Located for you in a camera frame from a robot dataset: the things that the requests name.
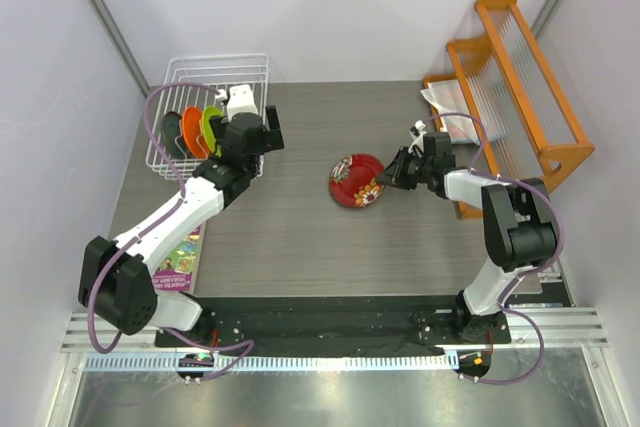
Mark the red floral plate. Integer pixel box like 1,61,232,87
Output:
328,153,384,209

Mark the purple treehouse book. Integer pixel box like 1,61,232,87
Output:
153,223,206,294

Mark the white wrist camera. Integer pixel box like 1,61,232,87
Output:
214,84,259,121
408,120,428,157

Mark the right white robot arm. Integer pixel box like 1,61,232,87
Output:
376,126,562,343

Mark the dark teal plate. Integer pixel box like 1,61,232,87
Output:
162,111,191,159

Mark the orange wooden rack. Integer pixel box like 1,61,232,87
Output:
423,0,595,192

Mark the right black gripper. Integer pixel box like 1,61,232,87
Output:
376,146,433,190

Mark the lime green plate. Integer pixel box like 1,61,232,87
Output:
200,105,223,153

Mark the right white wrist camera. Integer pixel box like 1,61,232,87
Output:
408,120,428,157

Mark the perforated metal rail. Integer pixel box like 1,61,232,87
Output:
84,351,459,373

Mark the white wire dish rack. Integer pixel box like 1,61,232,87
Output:
146,53,269,181

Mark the orange plate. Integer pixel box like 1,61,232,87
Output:
182,106,210,159

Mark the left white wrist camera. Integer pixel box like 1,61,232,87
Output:
214,84,259,121

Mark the white paper booklet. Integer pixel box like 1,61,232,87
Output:
421,79,505,145

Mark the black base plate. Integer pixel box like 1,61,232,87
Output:
186,295,511,358

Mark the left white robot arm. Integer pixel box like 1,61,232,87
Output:
78,105,284,346

